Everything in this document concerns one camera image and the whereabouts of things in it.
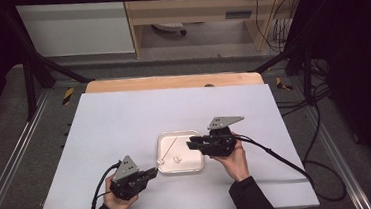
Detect person's left hand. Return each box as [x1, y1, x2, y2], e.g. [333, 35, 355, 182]
[101, 172, 142, 209]

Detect hand-held gripper cable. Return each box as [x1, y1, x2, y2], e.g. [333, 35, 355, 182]
[233, 125, 348, 209]
[85, 161, 126, 209]

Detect wooden table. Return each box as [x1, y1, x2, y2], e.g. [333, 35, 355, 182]
[83, 66, 266, 99]

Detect square metal tray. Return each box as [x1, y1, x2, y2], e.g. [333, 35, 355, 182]
[155, 128, 206, 176]

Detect hanging black cables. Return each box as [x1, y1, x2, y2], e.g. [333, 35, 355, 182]
[253, 0, 305, 56]

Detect left hand-held gripper cable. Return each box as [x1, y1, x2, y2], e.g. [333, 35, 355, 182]
[85, 161, 126, 209]

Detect right hand-held gripper cable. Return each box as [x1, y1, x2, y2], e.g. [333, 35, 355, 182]
[233, 125, 348, 209]

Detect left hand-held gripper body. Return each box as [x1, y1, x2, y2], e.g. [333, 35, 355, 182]
[106, 153, 149, 203]

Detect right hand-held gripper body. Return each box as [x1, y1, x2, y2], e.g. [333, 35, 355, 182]
[204, 114, 249, 159]

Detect light wooden desk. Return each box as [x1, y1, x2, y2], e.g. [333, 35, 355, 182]
[121, 0, 307, 62]

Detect white cabinet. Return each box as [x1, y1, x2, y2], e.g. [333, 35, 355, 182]
[14, 0, 136, 62]

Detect person's right hand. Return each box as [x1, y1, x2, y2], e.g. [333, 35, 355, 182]
[208, 130, 252, 185]

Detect yellow black tape strip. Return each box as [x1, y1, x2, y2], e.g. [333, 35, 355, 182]
[275, 75, 294, 92]
[60, 86, 76, 106]

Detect black floor cables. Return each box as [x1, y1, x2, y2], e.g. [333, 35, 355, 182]
[271, 57, 335, 119]

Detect office chair base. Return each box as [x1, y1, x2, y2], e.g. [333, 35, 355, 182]
[150, 20, 189, 39]

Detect aluminium floor rail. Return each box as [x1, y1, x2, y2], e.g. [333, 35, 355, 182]
[302, 99, 371, 209]
[0, 89, 61, 209]

